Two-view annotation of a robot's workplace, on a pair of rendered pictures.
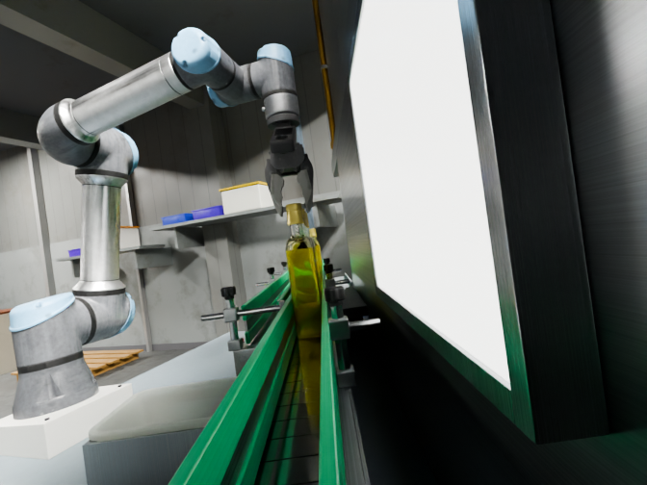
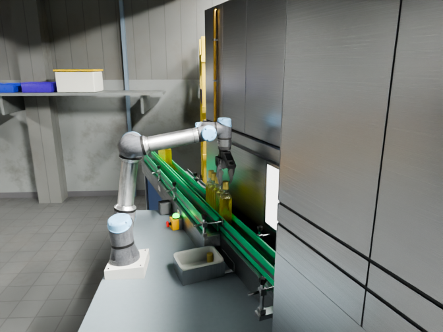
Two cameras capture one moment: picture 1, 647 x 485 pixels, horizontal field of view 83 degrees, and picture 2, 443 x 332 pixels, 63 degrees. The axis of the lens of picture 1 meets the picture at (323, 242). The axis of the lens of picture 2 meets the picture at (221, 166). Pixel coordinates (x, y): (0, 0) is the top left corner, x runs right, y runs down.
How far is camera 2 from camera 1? 141 cm
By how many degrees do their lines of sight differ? 27
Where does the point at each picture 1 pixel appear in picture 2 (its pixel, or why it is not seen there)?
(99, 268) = (131, 199)
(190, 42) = (210, 134)
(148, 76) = (188, 139)
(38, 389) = (128, 254)
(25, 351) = (122, 240)
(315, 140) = (136, 32)
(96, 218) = (132, 178)
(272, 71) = (226, 131)
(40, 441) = (141, 273)
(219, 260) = (41, 126)
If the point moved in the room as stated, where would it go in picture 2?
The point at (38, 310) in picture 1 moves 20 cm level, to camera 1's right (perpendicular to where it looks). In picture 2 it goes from (126, 224) to (166, 218)
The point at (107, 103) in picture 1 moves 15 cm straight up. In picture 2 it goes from (167, 145) to (165, 114)
